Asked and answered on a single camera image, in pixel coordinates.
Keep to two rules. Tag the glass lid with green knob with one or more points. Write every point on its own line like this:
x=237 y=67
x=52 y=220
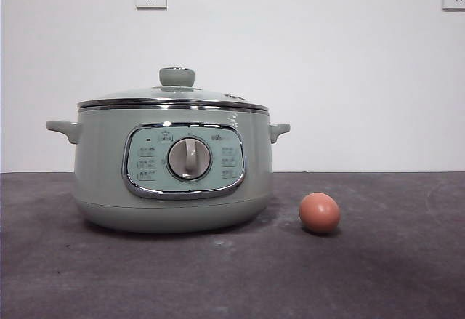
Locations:
x=176 y=77

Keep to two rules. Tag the sage green electric cooking pot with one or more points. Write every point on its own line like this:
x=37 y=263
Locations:
x=101 y=173

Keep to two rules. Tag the brown egg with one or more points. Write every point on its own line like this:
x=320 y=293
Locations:
x=319 y=213

